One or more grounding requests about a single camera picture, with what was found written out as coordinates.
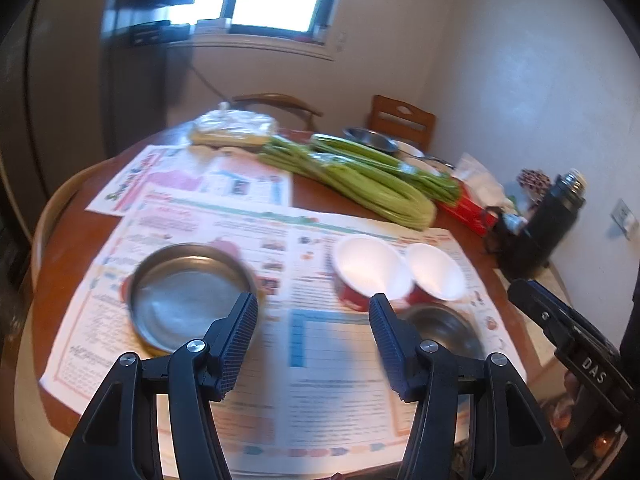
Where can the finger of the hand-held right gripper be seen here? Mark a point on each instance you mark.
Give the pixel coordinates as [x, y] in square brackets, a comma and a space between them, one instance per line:
[587, 327]
[537, 310]

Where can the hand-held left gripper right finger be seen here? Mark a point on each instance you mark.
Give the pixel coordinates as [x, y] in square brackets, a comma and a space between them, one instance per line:
[390, 350]

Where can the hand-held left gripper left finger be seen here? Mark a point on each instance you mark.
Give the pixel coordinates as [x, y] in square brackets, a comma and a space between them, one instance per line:
[235, 347]

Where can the large steel bowl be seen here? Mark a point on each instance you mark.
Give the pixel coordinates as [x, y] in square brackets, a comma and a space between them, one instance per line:
[445, 330]

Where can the shallow round steel dish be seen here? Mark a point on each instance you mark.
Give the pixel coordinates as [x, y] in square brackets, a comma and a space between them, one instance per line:
[180, 300]

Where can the red paper bowl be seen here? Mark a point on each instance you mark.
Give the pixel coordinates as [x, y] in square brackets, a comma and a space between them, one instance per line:
[435, 270]
[365, 265]

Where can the person's right hand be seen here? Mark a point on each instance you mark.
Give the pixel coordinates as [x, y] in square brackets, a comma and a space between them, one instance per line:
[571, 387]

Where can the large printed newspaper sheet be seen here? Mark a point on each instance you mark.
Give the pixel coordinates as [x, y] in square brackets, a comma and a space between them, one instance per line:
[325, 385]

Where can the black thermos bottle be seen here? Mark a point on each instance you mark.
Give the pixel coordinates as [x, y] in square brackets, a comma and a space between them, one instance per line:
[545, 230]

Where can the red tissue box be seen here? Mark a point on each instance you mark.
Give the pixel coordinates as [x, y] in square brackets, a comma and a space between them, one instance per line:
[465, 214]

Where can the patterned pouch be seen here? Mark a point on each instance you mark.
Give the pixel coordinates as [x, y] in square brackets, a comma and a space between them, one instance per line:
[535, 182]

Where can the thick celery bunch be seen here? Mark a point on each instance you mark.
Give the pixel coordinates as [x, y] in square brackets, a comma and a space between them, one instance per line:
[370, 192]

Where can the small printed newspaper sheet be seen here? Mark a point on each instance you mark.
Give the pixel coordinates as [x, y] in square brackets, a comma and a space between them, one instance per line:
[175, 180]

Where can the thin celery bunch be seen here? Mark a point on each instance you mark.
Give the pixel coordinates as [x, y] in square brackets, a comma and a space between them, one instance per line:
[380, 160]

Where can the white bowl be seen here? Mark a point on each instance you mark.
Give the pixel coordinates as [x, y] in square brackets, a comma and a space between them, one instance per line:
[412, 150]

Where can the small steel bowl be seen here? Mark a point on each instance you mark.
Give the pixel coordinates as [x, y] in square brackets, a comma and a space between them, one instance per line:
[370, 137]

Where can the plastic bag of yellow food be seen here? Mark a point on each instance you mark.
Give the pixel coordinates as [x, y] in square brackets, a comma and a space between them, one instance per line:
[230, 127]

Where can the brown wooden chair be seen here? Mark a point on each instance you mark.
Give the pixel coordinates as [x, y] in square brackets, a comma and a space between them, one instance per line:
[400, 120]

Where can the beige curved chair back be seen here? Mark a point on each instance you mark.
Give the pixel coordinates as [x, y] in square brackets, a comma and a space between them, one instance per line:
[50, 210]

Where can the curved-back wooden chair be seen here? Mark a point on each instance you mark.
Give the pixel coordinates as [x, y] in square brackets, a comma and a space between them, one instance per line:
[280, 100]

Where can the dark refrigerator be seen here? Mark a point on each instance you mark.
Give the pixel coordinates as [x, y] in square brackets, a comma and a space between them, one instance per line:
[65, 85]

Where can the wall socket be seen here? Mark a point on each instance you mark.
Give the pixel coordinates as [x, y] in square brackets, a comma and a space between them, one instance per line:
[621, 216]

